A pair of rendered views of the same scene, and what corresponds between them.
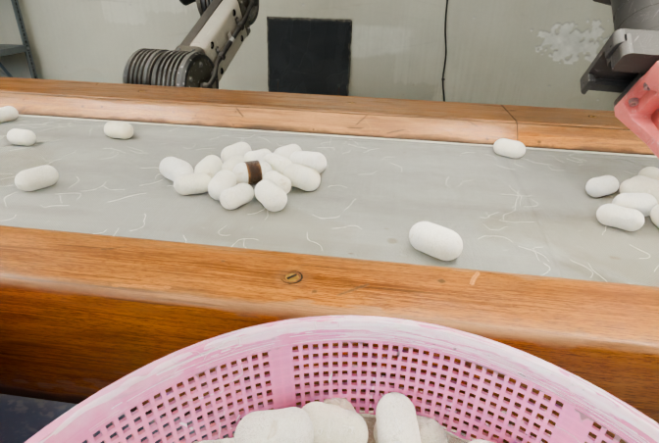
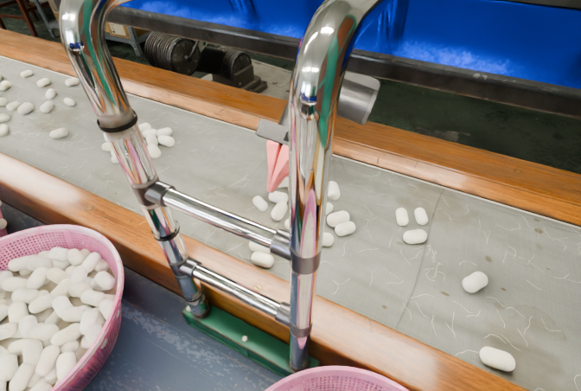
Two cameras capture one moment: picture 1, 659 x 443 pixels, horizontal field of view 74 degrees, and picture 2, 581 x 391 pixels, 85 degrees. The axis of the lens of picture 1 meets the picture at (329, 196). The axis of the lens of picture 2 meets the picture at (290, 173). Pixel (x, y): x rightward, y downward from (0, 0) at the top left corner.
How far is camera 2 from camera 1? 0.47 m
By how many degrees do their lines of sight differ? 23
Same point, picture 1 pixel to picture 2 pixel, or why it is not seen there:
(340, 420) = (73, 256)
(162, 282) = (52, 201)
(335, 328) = (80, 230)
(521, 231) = (215, 200)
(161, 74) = (160, 51)
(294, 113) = (192, 100)
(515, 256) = not seen: hidden behind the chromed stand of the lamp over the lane
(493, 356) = (111, 251)
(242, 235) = (109, 178)
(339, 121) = (211, 109)
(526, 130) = not seen: hidden behind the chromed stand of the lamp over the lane
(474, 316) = (124, 236)
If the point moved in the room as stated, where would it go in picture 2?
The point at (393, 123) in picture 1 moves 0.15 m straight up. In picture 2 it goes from (236, 115) to (226, 50)
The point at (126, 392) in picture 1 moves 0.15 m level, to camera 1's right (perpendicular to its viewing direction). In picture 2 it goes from (17, 235) to (98, 265)
